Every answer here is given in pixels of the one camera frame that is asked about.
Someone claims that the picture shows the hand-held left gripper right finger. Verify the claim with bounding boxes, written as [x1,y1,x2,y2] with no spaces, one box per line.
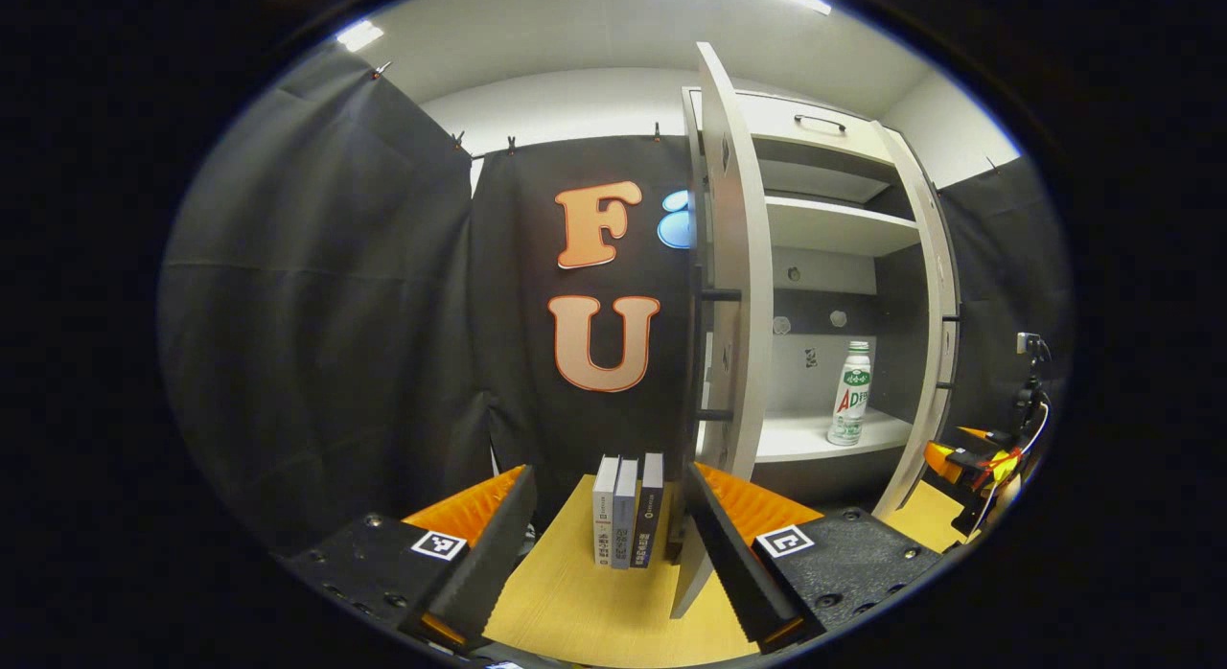
[683,460,950,656]

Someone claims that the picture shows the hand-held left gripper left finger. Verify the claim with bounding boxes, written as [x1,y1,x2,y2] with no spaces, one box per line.
[278,463,540,651]

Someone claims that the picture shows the white cabinet door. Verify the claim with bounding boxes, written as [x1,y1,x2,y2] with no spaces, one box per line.
[870,123,962,521]
[671,41,776,620]

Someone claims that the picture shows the white green-label drink bottle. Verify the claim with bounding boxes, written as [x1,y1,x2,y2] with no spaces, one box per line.
[826,340,874,448]

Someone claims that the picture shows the navy book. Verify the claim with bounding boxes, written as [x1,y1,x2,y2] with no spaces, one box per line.
[631,451,666,569]

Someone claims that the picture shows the blue-grey book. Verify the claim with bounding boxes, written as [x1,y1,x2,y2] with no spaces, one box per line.
[612,457,641,570]

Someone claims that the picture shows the white book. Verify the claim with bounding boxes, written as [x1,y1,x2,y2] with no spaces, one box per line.
[591,455,622,567]

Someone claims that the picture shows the black backdrop cloth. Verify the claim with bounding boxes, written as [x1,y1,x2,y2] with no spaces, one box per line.
[935,156,1072,440]
[158,41,701,555]

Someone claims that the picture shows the white cabinet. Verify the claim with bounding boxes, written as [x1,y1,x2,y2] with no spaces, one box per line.
[671,41,962,620]

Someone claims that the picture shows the white cabinet drawer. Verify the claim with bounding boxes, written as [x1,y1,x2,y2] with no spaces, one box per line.
[683,87,899,168]

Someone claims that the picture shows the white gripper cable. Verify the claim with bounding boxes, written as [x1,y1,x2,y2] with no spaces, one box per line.
[1014,389,1053,461]

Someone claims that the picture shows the black cabinet door handle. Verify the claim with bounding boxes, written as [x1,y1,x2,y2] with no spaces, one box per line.
[696,284,745,425]

